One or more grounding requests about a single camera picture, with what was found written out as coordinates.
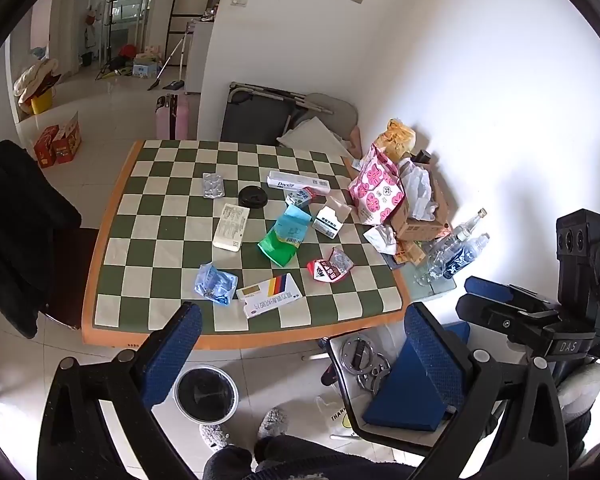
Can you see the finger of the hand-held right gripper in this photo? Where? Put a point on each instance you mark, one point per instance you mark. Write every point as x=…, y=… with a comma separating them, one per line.
x=482, y=285
x=500, y=317

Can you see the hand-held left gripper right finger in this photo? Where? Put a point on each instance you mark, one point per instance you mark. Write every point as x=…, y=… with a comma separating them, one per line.
x=432, y=355

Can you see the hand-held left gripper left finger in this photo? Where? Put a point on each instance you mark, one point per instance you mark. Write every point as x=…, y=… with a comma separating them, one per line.
x=172, y=355

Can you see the round black trash bin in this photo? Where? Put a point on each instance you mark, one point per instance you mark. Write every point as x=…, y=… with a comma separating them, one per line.
x=205, y=395

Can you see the silver foil blister pack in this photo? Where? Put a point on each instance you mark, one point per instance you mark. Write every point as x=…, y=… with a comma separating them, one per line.
x=213, y=186

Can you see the small red blue carton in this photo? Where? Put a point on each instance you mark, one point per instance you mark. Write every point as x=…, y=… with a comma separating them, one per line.
x=300, y=197

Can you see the person's right forearm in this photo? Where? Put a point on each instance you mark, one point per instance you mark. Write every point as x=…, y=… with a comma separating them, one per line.
x=582, y=385

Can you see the blue label plastic bottle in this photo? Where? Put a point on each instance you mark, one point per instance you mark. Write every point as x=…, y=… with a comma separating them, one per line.
x=462, y=257

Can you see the clear plastic bottle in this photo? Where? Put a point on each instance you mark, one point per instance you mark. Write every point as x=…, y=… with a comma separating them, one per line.
x=437, y=260

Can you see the blue cushion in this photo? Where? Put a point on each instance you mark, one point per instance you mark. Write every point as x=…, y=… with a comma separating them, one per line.
x=405, y=400

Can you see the clear glass bottle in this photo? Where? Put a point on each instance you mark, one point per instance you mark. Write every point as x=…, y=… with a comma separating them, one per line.
x=462, y=232

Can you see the checkered green white table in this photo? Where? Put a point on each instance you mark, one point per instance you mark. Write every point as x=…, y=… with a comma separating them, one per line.
x=230, y=341

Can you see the silver metal rings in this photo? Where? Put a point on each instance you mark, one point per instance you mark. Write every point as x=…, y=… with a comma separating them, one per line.
x=357, y=355

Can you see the orange flat packet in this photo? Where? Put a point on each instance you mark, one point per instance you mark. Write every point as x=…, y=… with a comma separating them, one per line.
x=410, y=252

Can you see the crumpled blue plastic wrapper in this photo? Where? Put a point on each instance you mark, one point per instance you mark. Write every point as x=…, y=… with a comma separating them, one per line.
x=215, y=282

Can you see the brown cardboard box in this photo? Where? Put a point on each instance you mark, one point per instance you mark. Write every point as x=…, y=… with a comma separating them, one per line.
x=415, y=230

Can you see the grey fuzzy slipper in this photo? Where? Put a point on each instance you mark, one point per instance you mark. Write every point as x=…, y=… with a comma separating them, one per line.
x=214, y=437
x=276, y=422

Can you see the striped white medicine box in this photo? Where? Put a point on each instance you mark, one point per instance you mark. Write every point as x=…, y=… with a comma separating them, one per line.
x=267, y=297

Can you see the crumpled white tissue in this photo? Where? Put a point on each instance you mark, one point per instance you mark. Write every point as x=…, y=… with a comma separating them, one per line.
x=380, y=237

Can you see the white plastic bag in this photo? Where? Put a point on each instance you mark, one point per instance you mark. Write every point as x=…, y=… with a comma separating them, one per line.
x=417, y=185

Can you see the dark red chair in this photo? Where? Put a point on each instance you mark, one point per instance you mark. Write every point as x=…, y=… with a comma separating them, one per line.
x=77, y=270

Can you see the red white torn wrapper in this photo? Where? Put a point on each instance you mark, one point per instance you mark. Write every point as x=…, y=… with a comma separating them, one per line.
x=330, y=267

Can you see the small black box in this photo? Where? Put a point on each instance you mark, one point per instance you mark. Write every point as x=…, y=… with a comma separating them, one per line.
x=424, y=156

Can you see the flat white medicine box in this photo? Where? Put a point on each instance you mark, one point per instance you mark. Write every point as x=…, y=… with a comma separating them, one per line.
x=231, y=226

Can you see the pink floral bag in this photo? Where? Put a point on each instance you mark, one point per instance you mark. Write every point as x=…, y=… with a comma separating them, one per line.
x=375, y=190

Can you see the green blue snack packet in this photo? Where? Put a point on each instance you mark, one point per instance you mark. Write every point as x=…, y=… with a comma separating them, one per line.
x=282, y=240

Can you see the person's dark trousers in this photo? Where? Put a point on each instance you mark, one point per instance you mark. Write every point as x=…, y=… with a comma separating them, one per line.
x=305, y=460

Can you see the opened white carton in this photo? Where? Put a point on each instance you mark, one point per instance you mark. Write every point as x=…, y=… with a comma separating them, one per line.
x=327, y=222

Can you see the yellow snack bag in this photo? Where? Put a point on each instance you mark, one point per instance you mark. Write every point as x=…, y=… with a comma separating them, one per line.
x=397, y=135

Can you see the black cup lid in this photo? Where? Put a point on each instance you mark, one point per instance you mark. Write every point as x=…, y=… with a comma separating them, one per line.
x=251, y=195

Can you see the black chair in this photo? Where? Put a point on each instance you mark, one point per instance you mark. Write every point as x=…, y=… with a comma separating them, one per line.
x=20, y=220

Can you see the long white toothpaste box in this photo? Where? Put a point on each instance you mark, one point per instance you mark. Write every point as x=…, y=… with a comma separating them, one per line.
x=295, y=181

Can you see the white foam board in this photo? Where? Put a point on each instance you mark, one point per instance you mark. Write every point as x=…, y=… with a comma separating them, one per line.
x=315, y=135

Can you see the beige folded chair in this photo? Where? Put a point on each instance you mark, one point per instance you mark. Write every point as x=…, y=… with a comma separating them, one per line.
x=337, y=110

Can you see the pink suitcase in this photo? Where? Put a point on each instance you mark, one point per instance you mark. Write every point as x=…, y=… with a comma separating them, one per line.
x=172, y=117

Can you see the large red cardboard box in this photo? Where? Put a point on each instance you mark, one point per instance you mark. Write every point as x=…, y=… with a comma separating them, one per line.
x=67, y=140

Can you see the small red cardboard box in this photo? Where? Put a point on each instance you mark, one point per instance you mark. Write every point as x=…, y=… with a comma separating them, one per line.
x=45, y=147

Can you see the dark grey folding bed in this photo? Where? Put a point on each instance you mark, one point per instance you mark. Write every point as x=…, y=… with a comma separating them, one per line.
x=255, y=117

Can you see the yellow bin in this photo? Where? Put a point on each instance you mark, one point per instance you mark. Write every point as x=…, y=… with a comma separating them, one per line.
x=42, y=104

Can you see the light blue box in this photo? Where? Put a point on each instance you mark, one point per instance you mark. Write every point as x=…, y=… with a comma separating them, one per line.
x=146, y=69

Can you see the broom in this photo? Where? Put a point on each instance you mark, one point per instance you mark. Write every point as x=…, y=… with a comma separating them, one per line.
x=167, y=62

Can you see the white refrigerator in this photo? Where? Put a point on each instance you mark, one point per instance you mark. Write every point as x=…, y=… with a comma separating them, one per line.
x=200, y=57

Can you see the pile of pale bedding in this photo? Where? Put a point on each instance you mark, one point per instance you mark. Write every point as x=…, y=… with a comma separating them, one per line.
x=35, y=77

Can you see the black coat rack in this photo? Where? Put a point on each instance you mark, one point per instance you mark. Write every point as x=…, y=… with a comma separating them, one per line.
x=111, y=20

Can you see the black frame stool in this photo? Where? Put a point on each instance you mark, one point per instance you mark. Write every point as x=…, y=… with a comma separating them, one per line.
x=347, y=425

